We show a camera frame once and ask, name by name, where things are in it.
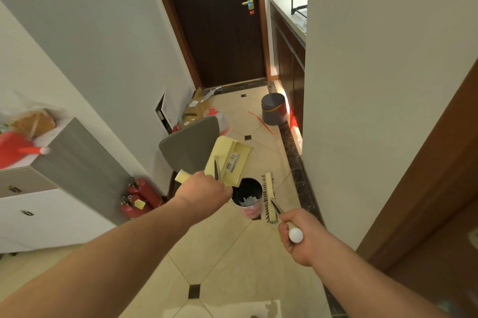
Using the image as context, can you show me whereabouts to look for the person's right hand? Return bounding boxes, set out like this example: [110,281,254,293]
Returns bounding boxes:
[277,208,329,268]

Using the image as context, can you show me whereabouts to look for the person's left hand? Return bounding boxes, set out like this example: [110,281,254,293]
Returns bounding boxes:
[173,171,234,226]

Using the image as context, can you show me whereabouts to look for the cream dustpan with metal handle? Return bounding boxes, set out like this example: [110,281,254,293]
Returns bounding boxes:
[174,136,252,188]

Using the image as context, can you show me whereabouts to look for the pink waste bin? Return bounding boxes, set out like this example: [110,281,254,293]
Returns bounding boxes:
[231,177,264,220]

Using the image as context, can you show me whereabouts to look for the cream broom with metal handle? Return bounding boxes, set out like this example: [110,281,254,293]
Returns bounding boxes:
[260,171,304,244]

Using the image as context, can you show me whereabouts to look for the person's left forearm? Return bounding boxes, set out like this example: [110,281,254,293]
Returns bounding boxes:
[0,198,195,318]

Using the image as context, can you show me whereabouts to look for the person's right forearm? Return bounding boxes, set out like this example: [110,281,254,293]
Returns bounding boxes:
[310,241,451,318]

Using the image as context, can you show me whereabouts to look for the beige tiled floor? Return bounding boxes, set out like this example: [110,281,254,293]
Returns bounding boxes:
[0,82,335,318]

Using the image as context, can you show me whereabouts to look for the grey chair black legs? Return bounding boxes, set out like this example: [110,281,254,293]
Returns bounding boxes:
[158,116,221,201]

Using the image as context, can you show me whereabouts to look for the clear water jug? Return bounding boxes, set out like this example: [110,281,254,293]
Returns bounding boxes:
[204,106,232,137]

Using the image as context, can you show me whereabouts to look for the brown cardboard box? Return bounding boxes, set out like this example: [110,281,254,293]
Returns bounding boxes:
[182,86,212,127]

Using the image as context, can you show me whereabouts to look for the dark grey bin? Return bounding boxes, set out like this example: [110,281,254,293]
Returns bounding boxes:
[261,92,289,126]

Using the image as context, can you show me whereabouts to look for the white and grey cabinet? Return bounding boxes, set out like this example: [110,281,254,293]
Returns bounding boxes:
[0,118,132,255]

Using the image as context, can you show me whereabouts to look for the wooden door with glass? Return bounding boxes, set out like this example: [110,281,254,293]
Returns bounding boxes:
[356,59,478,318]

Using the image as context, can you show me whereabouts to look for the dark wood counter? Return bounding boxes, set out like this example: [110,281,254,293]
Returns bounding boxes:
[268,0,308,124]

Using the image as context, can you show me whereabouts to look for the dark brown entrance door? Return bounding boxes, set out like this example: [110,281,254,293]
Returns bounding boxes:
[145,0,271,90]

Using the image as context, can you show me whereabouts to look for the brown paper bag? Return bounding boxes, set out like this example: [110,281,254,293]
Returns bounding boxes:
[11,109,57,140]

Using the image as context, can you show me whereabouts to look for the red plastic scoop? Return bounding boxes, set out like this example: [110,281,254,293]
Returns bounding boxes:
[0,131,51,170]

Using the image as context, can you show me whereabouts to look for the white wall panel box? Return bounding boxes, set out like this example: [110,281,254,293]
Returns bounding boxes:
[155,92,180,135]

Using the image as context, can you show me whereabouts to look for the red cord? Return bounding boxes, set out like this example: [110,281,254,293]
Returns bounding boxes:
[247,111,274,136]

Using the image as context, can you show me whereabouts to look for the brass ring cabinet handles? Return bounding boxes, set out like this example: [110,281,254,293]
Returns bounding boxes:
[8,185,35,217]

